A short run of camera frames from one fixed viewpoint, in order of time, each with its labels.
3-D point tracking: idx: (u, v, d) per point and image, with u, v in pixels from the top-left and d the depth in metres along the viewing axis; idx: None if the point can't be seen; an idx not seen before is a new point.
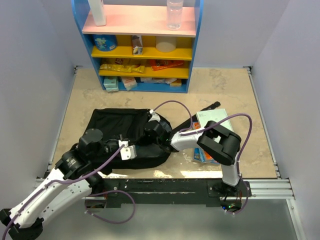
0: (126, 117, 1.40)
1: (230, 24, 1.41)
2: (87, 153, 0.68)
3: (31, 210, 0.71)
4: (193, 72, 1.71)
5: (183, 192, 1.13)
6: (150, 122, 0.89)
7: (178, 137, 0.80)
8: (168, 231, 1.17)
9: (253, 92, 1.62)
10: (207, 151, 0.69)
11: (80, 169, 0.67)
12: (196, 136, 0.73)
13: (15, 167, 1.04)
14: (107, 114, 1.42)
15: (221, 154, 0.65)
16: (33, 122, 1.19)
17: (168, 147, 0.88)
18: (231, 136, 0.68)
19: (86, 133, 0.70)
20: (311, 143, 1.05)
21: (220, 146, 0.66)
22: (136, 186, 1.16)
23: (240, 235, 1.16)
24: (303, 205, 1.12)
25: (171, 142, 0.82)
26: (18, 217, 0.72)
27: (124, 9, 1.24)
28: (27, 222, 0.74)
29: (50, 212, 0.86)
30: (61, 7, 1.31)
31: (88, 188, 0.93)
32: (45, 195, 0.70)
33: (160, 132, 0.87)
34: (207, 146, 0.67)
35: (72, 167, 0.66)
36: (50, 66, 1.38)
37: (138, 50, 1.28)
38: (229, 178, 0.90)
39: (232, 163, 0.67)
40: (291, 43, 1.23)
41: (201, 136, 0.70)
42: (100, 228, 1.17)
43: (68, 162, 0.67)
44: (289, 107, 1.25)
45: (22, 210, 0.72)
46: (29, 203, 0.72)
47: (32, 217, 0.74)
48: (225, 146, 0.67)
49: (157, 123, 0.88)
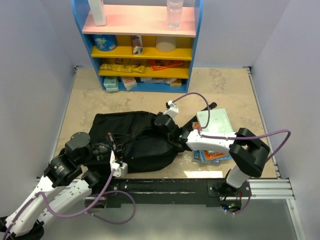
0: (126, 118, 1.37)
1: (230, 23, 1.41)
2: (75, 158, 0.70)
3: (24, 219, 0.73)
4: (193, 72, 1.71)
5: (183, 192, 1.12)
6: (162, 117, 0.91)
7: (197, 137, 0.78)
8: (168, 231, 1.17)
9: (253, 92, 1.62)
10: (237, 161, 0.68)
11: (69, 175, 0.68)
12: (225, 142, 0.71)
13: (15, 167, 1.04)
14: (109, 116, 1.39)
15: (254, 168, 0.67)
16: (33, 122, 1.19)
17: (180, 145, 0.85)
18: (261, 149, 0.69)
19: (72, 137, 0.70)
20: (310, 143, 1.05)
21: (253, 160, 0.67)
22: (136, 186, 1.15)
23: (240, 235, 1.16)
24: (303, 205, 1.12)
25: (187, 141, 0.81)
26: (13, 226, 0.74)
27: (124, 9, 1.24)
28: (23, 230, 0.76)
29: (50, 215, 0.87)
30: (61, 7, 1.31)
31: (88, 189, 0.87)
32: (36, 204, 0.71)
33: (172, 128, 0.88)
34: (242, 158, 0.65)
35: (60, 173, 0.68)
36: (50, 66, 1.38)
37: (138, 50, 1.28)
38: (238, 182, 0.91)
39: (259, 175, 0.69)
40: (291, 43, 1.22)
41: (232, 145, 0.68)
42: (100, 228, 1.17)
43: (57, 169, 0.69)
44: (289, 108, 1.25)
45: (16, 219, 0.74)
46: (22, 212, 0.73)
47: (27, 225, 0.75)
48: (256, 157, 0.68)
49: (169, 119, 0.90)
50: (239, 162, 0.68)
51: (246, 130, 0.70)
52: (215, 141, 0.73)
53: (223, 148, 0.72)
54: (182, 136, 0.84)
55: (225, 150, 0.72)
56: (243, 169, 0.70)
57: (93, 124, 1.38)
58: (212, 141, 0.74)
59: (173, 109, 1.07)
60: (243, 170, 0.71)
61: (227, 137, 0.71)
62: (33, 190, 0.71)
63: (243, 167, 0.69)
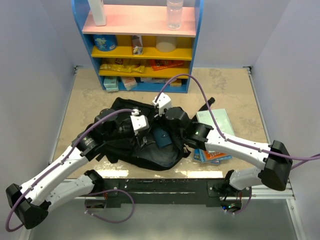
0: (142, 109, 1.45)
1: (230, 23, 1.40)
2: (103, 132, 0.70)
3: (45, 185, 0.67)
4: (193, 71, 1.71)
5: (183, 193, 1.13)
6: (174, 110, 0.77)
7: (220, 140, 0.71)
8: (168, 231, 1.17)
9: (253, 92, 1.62)
10: (267, 174, 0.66)
11: (96, 148, 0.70)
12: (258, 154, 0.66)
13: (15, 167, 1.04)
14: (128, 104, 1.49)
15: (281, 184, 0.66)
16: (33, 122, 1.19)
17: (194, 142, 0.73)
18: (290, 165, 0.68)
19: (101, 112, 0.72)
20: (310, 143, 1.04)
21: (284, 176, 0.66)
22: (136, 186, 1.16)
23: (240, 235, 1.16)
24: (302, 205, 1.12)
25: (207, 142, 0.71)
26: (30, 192, 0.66)
27: (124, 10, 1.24)
28: (38, 199, 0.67)
29: (56, 199, 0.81)
30: (60, 7, 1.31)
31: (90, 184, 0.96)
32: (61, 170, 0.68)
33: (186, 124, 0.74)
34: (276, 174, 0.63)
35: (89, 145, 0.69)
36: (50, 65, 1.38)
37: (138, 50, 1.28)
38: (241, 185, 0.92)
39: (281, 189, 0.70)
40: (290, 43, 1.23)
41: (267, 159, 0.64)
42: (100, 228, 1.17)
43: (85, 141, 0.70)
44: (289, 108, 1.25)
45: (35, 185, 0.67)
46: (43, 178, 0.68)
47: (44, 194, 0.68)
48: (284, 173, 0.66)
49: (183, 112, 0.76)
50: (269, 176, 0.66)
51: (279, 144, 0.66)
52: (246, 151, 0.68)
53: (254, 160, 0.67)
54: (198, 133, 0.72)
55: (257, 162, 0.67)
56: (267, 181, 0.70)
57: (112, 105, 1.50)
58: (242, 149, 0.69)
59: (164, 103, 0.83)
60: (265, 181, 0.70)
61: (260, 148, 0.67)
62: (58, 157, 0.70)
63: (267, 179, 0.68)
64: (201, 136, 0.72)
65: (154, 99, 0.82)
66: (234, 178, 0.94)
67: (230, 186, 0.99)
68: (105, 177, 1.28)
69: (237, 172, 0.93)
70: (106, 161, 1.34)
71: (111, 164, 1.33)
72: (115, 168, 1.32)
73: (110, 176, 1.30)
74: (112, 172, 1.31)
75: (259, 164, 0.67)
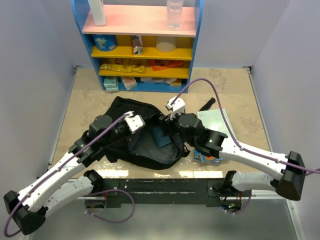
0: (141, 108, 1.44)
1: (229, 22, 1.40)
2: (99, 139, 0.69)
3: (42, 192, 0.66)
4: (193, 71, 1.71)
5: (183, 192, 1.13)
6: (188, 117, 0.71)
7: (235, 148, 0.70)
8: (168, 231, 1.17)
9: (253, 92, 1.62)
10: (282, 186, 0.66)
11: (93, 155, 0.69)
12: (275, 165, 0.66)
13: (14, 167, 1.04)
14: (127, 102, 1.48)
15: (296, 195, 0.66)
16: (32, 122, 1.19)
17: (208, 150, 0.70)
18: (304, 174, 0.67)
19: (95, 120, 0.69)
20: (310, 143, 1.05)
21: (300, 187, 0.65)
22: (136, 186, 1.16)
23: (240, 235, 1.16)
24: (302, 205, 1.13)
25: (222, 151, 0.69)
26: (27, 199, 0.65)
27: (124, 9, 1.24)
28: (35, 206, 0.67)
29: (54, 203, 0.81)
30: (60, 7, 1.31)
31: (89, 185, 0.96)
32: (59, 176, 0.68)
33: (200, 131, 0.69)
34: (293, 185, 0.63)
35: (85, 152, 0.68)
36: (50, 65, 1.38)
37: (138, 50, 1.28)
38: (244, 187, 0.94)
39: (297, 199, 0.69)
40: (290, 43, 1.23)
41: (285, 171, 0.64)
42: (100, 228, 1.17)
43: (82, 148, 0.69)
44: (289, 108, 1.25)
45: (32, 192, 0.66)
46: (40, 184, 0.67)
47: (41, 201, 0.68)
48: (300, 184, 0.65)
49: (197, 118, 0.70)
50: (285, 187, 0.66)
51: (296, 155, 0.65)
52: (262, 162, 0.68)
53: (271, 171, 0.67)
54: (212, 141, 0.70)
55: (272, 173, 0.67)
56: (281, 191, 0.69)
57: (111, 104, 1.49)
58: (258, 159, 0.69)
59: (178, 108, 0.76)
60: (280, 192, 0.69)
61: (278, 159, 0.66)
62: (55, 164, 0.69)
63: (282, 190, 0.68)
64: (215, 144, 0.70)
65: (170, 102, 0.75)
66: (237, 180, 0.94)
67: (230, 186, 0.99)
68: (105, 177, 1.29)
69: (241, 174, 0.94)
70: (106, 161, 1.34)
71: (111, 164, 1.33)
72: (115, 168, 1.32)
73: (110, 176, 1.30)
74: (112, 172, 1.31)
75: (275, 175, 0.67)
